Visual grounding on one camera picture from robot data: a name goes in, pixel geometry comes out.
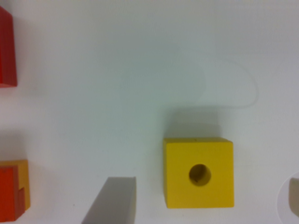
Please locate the cream gripper left finger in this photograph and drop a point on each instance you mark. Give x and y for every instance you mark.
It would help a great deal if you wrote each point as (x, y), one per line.
(115, 203)

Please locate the cream gripper right finger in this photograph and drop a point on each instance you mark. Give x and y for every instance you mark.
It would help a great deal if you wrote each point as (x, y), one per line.
(294, 195)

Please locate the yellow block with hole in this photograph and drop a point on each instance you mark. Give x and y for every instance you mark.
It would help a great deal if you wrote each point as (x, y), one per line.
(199, 173)

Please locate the orange block with hole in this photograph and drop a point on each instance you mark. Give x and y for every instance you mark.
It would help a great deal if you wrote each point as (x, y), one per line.
(14, 189)

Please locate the red rectangular block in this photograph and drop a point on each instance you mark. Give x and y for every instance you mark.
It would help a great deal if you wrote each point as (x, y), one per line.
(8, 70)

